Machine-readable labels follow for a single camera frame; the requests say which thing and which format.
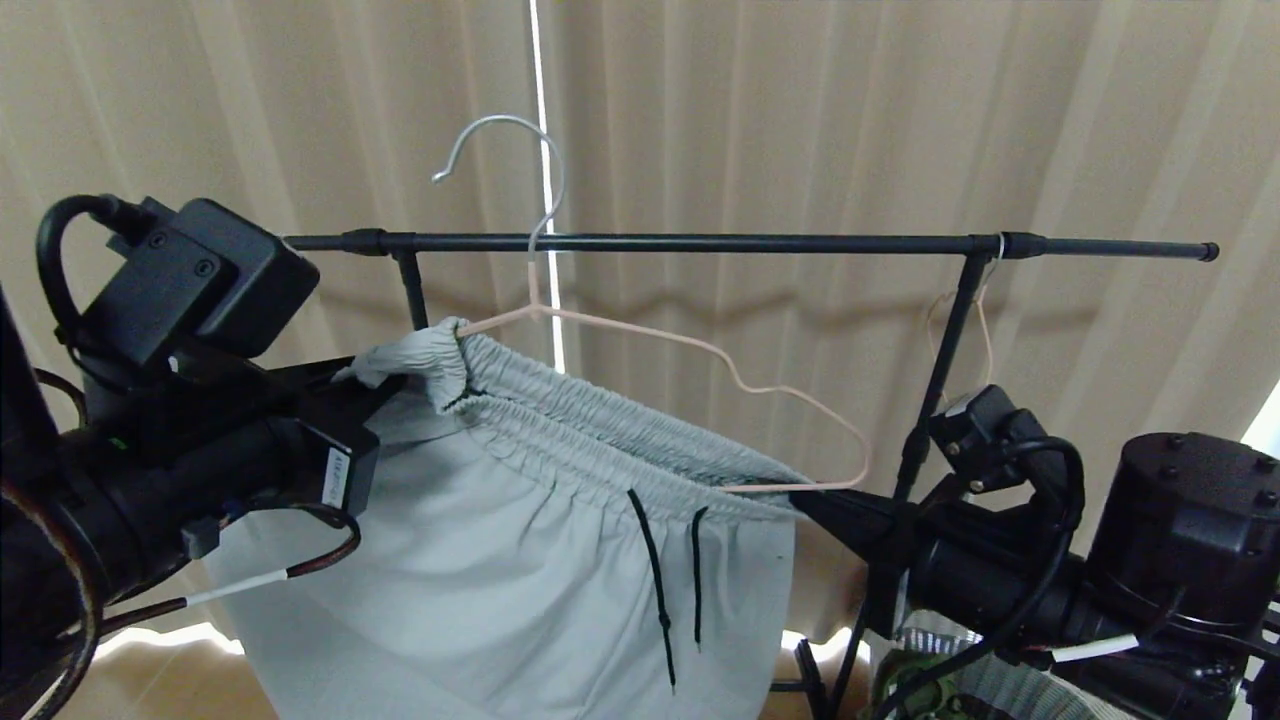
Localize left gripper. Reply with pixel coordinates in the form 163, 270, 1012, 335
104, 409, 384, 592

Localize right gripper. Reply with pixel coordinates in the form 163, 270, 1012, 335
862, 499, 1087, 642

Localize pale grey shorts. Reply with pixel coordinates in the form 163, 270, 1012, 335
200, 318, 817, 720

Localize pink clothes hanger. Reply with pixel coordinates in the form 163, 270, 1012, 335
432, 113, 873, 494
924, 262, 998, 403

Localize white laundry basket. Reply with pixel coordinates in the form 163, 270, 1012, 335
865, 612, 1141, 720

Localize black clothes rack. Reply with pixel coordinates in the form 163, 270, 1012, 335
283, 228, 1221, 720

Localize beige curtain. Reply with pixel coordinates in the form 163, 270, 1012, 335
0, 0, 1280, 720

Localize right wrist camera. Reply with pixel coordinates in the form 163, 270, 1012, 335
928, 384, 1061, 501

